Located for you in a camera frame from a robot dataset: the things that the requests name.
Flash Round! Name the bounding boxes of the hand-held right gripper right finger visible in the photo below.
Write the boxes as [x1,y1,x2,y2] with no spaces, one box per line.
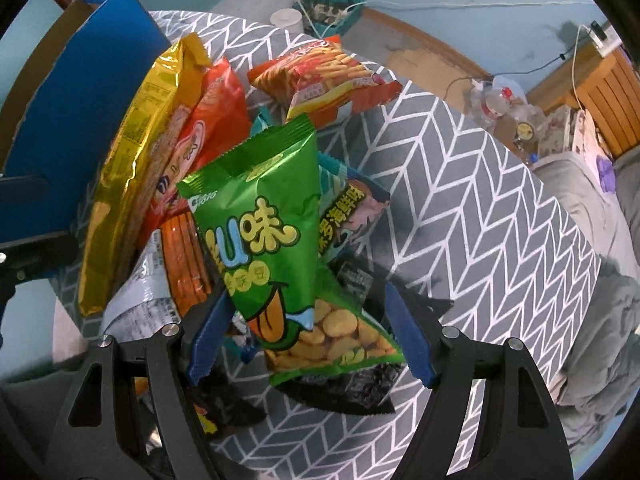
[384,282,573,480]

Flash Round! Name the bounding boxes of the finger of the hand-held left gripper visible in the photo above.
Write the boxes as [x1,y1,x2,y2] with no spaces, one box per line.
[0,232,80,356]
[0,174,49,241]

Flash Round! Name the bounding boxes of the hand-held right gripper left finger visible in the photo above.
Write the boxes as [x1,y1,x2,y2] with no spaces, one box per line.
[42,292,238,480]

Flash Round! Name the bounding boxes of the blue cardboard box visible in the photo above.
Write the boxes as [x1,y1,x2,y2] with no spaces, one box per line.
[0,0,187,241]

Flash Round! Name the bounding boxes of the teal seafood snack packet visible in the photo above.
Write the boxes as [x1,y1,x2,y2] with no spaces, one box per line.
[250,112,392,263]

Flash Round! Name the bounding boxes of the green bean snack packet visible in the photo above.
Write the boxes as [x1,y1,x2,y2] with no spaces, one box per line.
[177,114,406,386]

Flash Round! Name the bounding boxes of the orange fries snack packet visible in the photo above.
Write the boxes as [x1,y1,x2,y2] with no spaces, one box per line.
[247,35,403,128]

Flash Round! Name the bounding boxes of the silver snack packet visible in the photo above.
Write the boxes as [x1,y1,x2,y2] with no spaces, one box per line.
[102,230,183,341]

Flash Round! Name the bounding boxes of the gold snack packet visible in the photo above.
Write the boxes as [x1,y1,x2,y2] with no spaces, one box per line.
[79,32,213,318]

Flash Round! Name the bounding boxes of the chevron-patterned cardboard box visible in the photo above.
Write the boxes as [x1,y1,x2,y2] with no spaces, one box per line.
[50,10,601,480]

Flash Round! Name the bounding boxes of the grey blanket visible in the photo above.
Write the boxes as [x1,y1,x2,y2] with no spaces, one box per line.
[535,152,640,456]

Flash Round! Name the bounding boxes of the orange-red cartoon snack packet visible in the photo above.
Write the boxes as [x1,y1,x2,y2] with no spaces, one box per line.
[127,57,253,313]

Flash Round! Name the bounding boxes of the plastic bag with bottles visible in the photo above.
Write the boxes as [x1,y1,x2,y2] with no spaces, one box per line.
[470,74,548,161]

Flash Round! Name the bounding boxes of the purple item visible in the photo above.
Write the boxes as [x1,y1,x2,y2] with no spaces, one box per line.
[597,155,618,193]

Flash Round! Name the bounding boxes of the patterned pillow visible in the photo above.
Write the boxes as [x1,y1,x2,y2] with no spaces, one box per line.
[542,107,608,161]

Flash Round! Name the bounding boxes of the wooden headboard shelf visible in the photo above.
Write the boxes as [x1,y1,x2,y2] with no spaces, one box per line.
[527,45,640,158]

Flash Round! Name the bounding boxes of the white humidifier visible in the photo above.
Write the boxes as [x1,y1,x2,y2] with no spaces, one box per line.
[270,8,305,41]

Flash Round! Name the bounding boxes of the white power strip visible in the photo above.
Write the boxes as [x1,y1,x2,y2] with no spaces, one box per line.
[310,2,351,23]

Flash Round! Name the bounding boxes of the teal basket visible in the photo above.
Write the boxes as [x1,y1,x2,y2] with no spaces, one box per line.
[295,0,366,38]

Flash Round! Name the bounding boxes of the white charger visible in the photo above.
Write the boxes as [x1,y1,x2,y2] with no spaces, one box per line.
[590,22,621,58]

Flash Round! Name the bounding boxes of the white charger cable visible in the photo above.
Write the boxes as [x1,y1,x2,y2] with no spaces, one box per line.
[571,24,593,111]

